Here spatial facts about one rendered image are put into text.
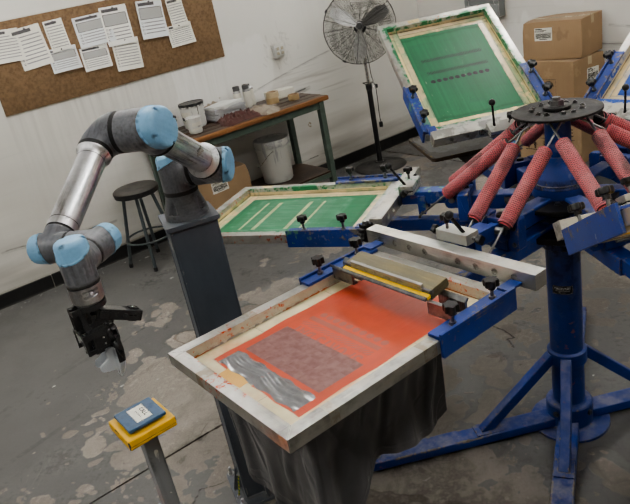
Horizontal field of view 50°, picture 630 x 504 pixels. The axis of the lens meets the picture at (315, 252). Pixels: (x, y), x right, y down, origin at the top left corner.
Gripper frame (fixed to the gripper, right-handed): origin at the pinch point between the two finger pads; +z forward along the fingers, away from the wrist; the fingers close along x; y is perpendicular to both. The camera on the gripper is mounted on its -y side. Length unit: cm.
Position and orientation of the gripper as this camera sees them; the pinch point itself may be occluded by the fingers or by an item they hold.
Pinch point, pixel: (123, 369)
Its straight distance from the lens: 172.5
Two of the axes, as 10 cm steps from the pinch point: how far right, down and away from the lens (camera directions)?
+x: 6.1, 2.1, -7.7
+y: -7.7, 3.8, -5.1
